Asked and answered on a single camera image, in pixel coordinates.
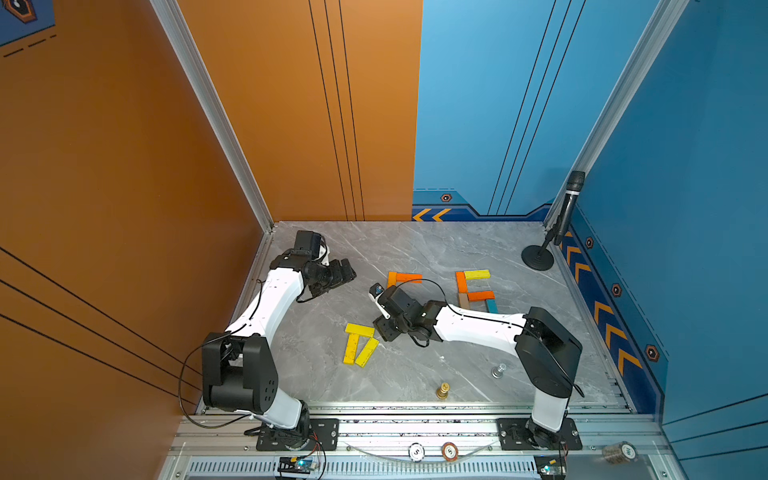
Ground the yellow block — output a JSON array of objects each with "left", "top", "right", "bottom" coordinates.
[
  {"left": 464, "top": 269, "right": 491, "bottom": 281},
  {"left": 343, "top": 333, "right": 360, "bottom": 365},
  {"left": 354, "top": 337, "right": 380, "bottom": 368}
]

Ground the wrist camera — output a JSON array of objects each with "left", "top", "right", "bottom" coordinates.
[
  {"left": 292, "top": 230, "right": 329, "bottom": 265},
  {"left": 368, "top": 282, "right": 392, "bottom": 320}
]

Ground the white round token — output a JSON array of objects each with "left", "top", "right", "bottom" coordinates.
[{"left": 408, "top": 443, "right": 425, "bottom": 463}]

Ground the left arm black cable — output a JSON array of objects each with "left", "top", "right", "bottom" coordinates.
[{"left": 177, "top": 275, "right": 271, "bottom": 430}]

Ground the yellow block tilted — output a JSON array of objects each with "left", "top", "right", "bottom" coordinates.
[{"left": 354, "top": 337, "right": 380, "bottom": 368}]

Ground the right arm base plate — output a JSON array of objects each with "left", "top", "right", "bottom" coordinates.
[{"left": 496, "top": 418, "right": 583, "bottom": 451}]

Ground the yellow block horizontal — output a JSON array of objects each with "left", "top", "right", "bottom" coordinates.
[{"left": 345, "top": 323, "right": 375, "bottom": 338}]

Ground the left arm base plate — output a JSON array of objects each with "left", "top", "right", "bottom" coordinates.
[{"left": 256, "top": 418, "right": 339, "bottom": 452}]

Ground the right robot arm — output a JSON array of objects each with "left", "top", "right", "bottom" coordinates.
[{"left": 369, "top": 285, "right": 582, "bottom": 450}]

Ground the left green circuit board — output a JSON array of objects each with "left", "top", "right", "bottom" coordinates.
[{"left": 276, "top": 456, "right": 318, "bottom": 478}]

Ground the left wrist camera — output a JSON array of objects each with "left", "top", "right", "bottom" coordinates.
[{"left": 292, "top": 230, "right": 329, "bottom": 265}]

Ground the silver weight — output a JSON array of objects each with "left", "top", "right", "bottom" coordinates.
[{"left": 491, "top": 364, "right": 507, "bottom": 379}]

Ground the right green circuit board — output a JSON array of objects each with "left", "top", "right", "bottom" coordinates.
[{"left": 534, "top": 456, "right": 567, "bottom": 480}]

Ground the black microphone on stand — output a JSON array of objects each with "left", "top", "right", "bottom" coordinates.
[{"left": 521, "top": 170, "right": 586, "bottom": 271}]

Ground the copper round token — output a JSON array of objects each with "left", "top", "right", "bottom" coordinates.
[{"left": 441, "top": 442, "right": 459, "bottom": 462}]

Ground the green circuit board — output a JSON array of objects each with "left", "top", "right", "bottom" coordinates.
[
  {"left": 276, "top": 456, "right": 318, "bottom": 478},
  {"left": 534, "top": 456, "right": 567, "bottom": 480}
]

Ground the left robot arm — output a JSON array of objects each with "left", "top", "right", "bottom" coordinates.
[{"left": 201, "top": 252, "right": 356, "bottom": 449}]

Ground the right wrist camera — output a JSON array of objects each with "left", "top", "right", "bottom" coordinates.
[{"left": 368, "top": 282, "right": 392, "bottom": 320}]

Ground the brass weight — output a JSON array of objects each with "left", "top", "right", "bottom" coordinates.
[{"left": 435, "top": 382, "right": 450, "bottom": 400}]

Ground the beige block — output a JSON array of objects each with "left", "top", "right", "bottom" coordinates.
[{"left": 458, "top": 293, "right": 471, "bottom": 310}]

